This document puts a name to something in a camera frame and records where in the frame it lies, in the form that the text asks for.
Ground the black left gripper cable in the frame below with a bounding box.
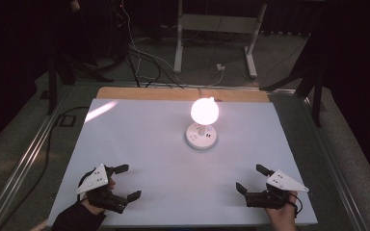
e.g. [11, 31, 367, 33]
[76, 171, 93, 202]

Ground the white lamp base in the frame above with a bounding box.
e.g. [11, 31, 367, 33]
[185, 122, 219, 151]

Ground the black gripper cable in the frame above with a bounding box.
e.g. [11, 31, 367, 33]
[287, 192, 304, 217]
[76, 171, 93, 202]

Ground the black floor cable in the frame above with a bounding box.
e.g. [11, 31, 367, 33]
[0, 105, 91, 231]

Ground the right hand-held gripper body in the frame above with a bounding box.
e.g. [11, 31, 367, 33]
[244, 169, 310, 211]

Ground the bundle of floor cables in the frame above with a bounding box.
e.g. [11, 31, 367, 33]
[109, 0, 187, 90]

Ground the person's right hand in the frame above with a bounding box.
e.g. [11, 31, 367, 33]
[264, 191, 301, 231]

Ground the aluminium frame rail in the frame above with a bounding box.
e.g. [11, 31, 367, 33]
[300, 94, 369, 231]
[0, 85, 76, 231]

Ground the glowing round globe lamp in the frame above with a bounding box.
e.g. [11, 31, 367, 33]
[190, 96, 221, 137]

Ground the black tripod stand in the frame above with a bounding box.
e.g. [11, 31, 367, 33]
[259, 30, 327, 128]
[40, 32, 115, 116]

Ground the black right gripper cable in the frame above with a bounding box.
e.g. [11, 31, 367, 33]
[287, 192, 304, 217]

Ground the black floor plate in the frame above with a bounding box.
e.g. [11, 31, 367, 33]
[55, 114, 77, 128]

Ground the person's left hand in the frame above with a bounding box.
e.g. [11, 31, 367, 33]
[79, 177, 118, 217]

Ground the white table sheet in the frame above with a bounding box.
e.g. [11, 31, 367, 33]
[46, 97, 319, 228]

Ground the white metal stand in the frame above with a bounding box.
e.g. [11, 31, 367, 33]
[172, 0, 268, 80]

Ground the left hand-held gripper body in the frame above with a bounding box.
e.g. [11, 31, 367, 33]
[75, 163, 129, 215]

